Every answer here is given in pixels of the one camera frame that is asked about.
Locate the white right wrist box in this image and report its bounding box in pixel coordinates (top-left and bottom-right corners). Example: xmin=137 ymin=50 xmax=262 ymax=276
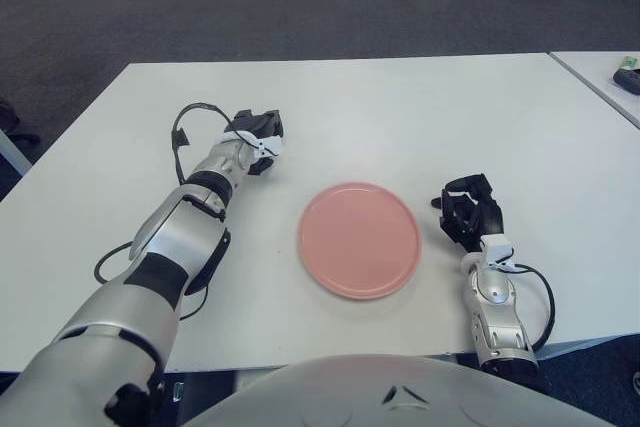
xmin=480 ymin=233 xmax=516 ymax=268

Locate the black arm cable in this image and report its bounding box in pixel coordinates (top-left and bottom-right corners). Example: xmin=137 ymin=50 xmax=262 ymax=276
xmin=94 ymin=103 xmax=236 ymax=321
xmin=512 ymin=262 xmax=556 ymax=348

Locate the black handheld controller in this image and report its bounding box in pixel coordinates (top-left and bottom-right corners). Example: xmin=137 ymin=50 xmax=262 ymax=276
xmin=612 ymin=68 xmax=640 ymax=96

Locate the pink round plate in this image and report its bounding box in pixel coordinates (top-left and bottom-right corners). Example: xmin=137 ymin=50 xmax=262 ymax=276
xmin=298 ymin=181 xmax=423 ymax=302

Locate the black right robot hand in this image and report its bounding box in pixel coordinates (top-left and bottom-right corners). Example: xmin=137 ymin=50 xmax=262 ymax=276
xmin=430 ymin=172 xmax=505 ymax=252

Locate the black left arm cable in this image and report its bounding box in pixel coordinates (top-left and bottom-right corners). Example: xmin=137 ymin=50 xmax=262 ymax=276
xmin=94 ymin=103 xmax=236 ymax=321

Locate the dark chair base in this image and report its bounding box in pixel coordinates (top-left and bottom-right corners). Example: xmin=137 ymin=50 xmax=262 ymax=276
xmin=0 ymin=96 xmax=42 ymax=144

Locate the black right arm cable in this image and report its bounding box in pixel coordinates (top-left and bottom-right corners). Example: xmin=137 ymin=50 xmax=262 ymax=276
xmin=512 ymin=262 xmax=556 ymax=348

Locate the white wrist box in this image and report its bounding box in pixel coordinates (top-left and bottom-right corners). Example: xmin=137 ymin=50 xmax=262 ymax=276
xmin=480 ymin=233 xmax=516 ymax=268
xmin=215 ymin=131 xmax=284 ymax=158

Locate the grey robot torso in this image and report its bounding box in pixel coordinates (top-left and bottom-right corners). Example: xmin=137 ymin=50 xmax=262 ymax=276
xmin=179 ymin=354 xmax=616 ymax=427

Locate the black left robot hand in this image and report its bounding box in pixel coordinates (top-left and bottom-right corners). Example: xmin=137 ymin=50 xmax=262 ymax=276
xmin=230 ymin=109 xmax=286 ymax=177

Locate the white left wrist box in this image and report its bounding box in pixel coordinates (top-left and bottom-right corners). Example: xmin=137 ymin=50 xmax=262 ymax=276
xmin=215 ymin=131 xmax=284 ymax=158

